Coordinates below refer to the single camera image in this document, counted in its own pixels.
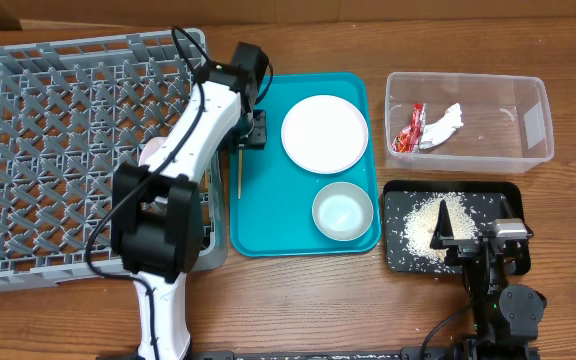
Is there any wooden chopstick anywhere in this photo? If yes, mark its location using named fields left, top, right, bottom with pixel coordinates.
left=237, top=148, right=243, bottom=200

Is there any red sauce packet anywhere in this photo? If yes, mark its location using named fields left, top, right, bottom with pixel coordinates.
left=392, top=103, right=426, bottom=153

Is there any white napkin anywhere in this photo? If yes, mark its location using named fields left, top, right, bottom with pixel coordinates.
left=419, top=103, right=464, bottom=150

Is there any grey bowl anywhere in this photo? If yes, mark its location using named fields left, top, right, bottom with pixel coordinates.
left=311, top=182, right=374, bottom=242

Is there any pink shallow bowl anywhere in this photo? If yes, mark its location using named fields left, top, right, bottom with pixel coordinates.
left=139, top=137, right=166, bottom=166

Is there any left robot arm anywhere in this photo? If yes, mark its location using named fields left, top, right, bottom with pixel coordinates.
left=111, top=43, right=272, bottom=359

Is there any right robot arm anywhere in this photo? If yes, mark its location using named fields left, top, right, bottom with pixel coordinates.
left=419, top=201, right=547, bottom=359

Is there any black waste tray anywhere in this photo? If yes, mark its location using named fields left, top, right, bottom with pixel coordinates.
left=383, top=180, right=524, bottom=276

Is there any grey dishwasher rack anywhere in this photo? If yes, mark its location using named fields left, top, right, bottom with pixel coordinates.
left=0, top=28, right=207, bottom=292

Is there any pile of rice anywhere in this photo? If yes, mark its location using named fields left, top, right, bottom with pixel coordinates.
left=402, top=193, right=478, bottom=263

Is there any large white plate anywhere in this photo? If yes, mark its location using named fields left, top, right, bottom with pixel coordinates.
left=281, top=95, right=369, bottom=175

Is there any teal serving tray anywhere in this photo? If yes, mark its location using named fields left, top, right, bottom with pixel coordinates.
left=229, top=72, right=381, bottom=257

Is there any clear plastic bin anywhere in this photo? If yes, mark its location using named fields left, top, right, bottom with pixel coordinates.
left=384, top=72, right=555, bottom=174

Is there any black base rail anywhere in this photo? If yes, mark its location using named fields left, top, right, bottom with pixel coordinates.
left=96, top=347, right=541, bottom=360

